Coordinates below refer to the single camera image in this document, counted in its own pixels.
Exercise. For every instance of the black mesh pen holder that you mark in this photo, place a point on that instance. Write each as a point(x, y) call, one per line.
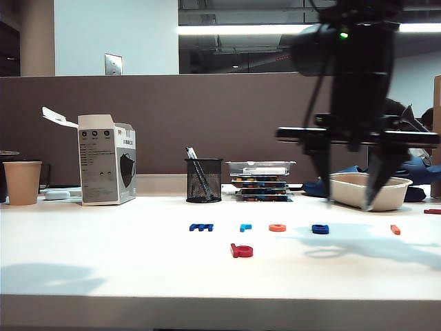
point(203, 182)

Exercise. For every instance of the orange letter o magnet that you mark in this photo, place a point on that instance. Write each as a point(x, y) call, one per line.
point(274, 228)

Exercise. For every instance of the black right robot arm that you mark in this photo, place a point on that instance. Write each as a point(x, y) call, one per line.
point(361, 48)

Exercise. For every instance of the red letter h magnet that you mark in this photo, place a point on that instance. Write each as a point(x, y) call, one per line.
point(433, 211)

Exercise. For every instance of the brown desk partition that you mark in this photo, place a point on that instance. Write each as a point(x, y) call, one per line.
point(206, 120)

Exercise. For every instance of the white face mask box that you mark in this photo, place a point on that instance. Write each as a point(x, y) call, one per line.
point(100, 165)

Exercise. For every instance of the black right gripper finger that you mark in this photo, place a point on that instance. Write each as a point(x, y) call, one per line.
point(325, 176)
point(380, 172)

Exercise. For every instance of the beige oval pulp bowl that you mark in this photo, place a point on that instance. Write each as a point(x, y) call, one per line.
point(348, 193)

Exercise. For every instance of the brown cardboard box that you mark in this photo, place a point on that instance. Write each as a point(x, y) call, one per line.
point(437, 138)

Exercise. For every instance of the orange letter i magnet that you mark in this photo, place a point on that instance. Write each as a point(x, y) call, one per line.
point(396, 230)

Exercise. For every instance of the clear plastic tray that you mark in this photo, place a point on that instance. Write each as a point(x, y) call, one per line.
point(234, 167)

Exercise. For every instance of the white earbud case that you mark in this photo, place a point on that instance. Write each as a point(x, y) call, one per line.
point(56, 194)

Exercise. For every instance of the blue letter m magnet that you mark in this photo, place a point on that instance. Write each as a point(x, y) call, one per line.
point(201, 227)

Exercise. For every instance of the long ceiling light strip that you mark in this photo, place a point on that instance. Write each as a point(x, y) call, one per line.
point(241, 29)

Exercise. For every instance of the clear pen with black tip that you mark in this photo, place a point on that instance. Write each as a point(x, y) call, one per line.
point(191, 153)

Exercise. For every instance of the light blue letter r magnet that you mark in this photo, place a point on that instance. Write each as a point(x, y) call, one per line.
point(245, 227)

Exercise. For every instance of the red letter b magnet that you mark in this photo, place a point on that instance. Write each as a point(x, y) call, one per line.
point(237, 253)

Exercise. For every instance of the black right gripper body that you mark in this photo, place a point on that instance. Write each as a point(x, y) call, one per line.
point(358, 103)

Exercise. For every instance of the blue letter g magnet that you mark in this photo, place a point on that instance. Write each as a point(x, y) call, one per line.
point(320, 229)

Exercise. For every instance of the metal wall switch plate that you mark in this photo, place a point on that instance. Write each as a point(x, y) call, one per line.
point(113, 64)

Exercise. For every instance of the white marker pen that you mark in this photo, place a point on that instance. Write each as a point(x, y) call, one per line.
point(265, 170)

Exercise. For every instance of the colourful puzzle card tray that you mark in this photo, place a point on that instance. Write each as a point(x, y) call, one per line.
point(260, 185)
point(263, 198)
point(263, 191)
point(260, 178)

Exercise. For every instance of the brown paper cup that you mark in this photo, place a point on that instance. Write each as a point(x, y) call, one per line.
point(22, 182)

